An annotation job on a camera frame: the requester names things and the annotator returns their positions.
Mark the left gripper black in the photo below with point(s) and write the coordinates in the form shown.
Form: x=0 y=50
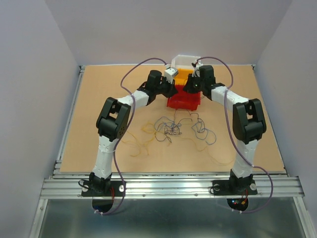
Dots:
x=172 y=90

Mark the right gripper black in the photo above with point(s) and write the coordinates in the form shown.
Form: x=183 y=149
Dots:
x=187 y=87

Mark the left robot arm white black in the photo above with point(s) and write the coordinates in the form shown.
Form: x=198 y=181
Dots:
x=112 y=124

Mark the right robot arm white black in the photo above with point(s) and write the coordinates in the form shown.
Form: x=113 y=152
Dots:
x=246 y=129

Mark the yellow plastic bin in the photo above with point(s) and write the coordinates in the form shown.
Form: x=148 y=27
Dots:
x=182 y=76

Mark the red plastic bin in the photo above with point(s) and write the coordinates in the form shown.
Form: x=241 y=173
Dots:
x=184 y=100

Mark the white plastic bin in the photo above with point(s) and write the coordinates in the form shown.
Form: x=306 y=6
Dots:
x=184 y=62

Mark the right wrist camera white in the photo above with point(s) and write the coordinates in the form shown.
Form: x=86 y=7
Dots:
x=196 y=66

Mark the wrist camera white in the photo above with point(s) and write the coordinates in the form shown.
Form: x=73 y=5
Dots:
x=196 y=66
x=170 y=74

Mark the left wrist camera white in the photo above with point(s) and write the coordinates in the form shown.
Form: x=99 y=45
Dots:
x=170 y=74

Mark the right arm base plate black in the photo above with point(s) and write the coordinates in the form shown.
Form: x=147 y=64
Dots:
x=226 y=188

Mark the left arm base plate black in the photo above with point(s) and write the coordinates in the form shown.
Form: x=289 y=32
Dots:
x=116 y=188

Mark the aluminium frame rail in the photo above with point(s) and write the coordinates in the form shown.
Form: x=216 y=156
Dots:
x=155 y=186

